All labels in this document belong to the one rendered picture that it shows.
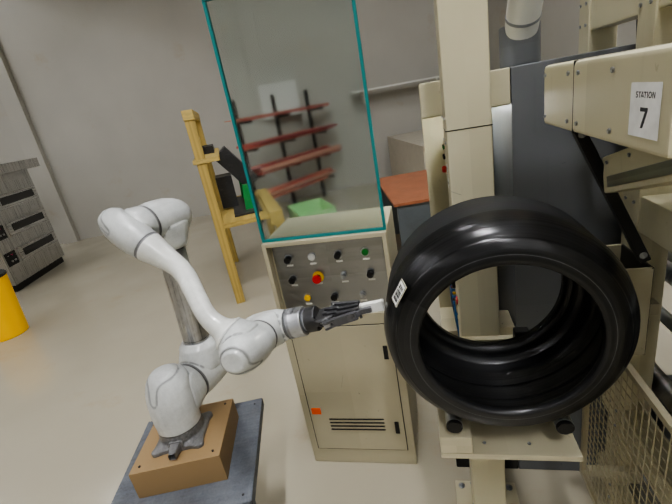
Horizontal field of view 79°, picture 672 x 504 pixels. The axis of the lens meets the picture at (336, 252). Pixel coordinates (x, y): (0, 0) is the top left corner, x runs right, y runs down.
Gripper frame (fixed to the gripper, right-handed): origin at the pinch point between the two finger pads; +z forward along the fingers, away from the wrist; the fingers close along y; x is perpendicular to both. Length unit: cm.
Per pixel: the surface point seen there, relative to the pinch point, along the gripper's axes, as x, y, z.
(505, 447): 48, -7, 26
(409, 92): -46, 810, 8
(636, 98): -39, -25, 57
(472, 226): -19.0, -8.1, 30.4
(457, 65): -53, 27, 38
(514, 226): -17.2, -9.6, 38.8
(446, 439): 40.6, -9.6, 10.6
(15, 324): 43, 211, -446
